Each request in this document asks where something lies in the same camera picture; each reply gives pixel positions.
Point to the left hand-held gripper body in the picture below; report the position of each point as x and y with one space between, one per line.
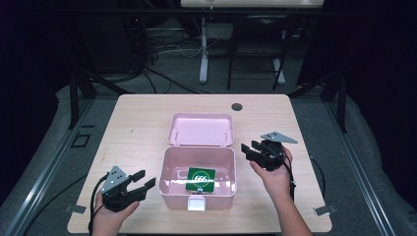
115 196

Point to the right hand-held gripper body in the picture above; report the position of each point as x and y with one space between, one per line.
272 157

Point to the pink plastic box with lid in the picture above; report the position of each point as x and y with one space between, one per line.
200 131

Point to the green card pack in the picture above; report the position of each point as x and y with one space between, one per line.
200 179

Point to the person's right hand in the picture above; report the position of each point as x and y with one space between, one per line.
278 183

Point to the person's left hand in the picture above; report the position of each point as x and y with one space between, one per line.
108 223

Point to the black metal stand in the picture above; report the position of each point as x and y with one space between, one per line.
73 98
342 105

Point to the white desk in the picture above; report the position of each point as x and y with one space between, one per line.
204 65

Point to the black metal stool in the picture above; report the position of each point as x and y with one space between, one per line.
262 19

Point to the grey metal table bracket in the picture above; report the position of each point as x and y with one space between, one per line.
75 208
324 210

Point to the aluminium floor rail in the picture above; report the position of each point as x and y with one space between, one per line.
360 177
42 180

